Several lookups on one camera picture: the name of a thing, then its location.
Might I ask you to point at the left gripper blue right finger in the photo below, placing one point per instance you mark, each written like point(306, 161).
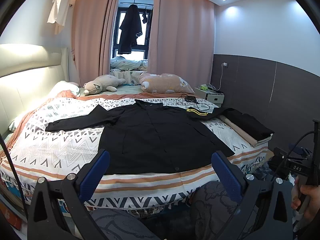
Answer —
point(229, 175)

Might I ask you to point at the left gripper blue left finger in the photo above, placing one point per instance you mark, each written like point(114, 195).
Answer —
point(92, 173)

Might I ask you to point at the black shirt with yellow stripes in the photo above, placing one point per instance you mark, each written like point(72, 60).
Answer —
point(148, 137)

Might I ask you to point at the folded black clothes stack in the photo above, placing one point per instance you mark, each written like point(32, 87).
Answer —
point(247, 123)

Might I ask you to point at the person's right hand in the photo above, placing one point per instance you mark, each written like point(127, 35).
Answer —
point(306, 195)

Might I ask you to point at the person's patterned grey trouser leg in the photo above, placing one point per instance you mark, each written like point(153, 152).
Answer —
point(209, 211)

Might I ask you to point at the folded beige cloth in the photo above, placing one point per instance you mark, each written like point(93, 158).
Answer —
point(253, 142)

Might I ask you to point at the white bedside table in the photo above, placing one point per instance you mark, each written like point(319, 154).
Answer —
point(211, 96)

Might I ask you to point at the beige seal plush toy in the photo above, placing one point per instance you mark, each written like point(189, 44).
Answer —
point(103, 83)

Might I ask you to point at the white pillow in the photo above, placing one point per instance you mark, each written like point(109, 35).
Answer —
point(64, 86)

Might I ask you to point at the orange floral pillow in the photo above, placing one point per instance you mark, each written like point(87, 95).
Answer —
point(164, 84)

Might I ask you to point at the light green crumpled blanket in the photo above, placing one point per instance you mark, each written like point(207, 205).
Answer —
point(119, 62)

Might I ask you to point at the cream padded headboard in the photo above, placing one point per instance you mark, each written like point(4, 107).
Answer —
point(28, 73)

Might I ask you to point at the right pink curtain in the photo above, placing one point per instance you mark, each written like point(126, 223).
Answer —
point(182, 39)

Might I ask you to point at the pink curtain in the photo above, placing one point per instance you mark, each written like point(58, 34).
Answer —
point(182, 39)
point(92, 32)

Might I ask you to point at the hanging black jacket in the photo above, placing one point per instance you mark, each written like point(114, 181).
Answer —
point(131, 29)

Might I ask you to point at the left pink curtain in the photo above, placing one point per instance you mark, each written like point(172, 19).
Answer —
point(92, 32)

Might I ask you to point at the hanging white shirt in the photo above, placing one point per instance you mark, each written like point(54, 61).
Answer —
point(58, 14)

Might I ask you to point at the black device with cable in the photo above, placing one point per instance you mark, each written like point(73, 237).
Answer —
point(191, 101)

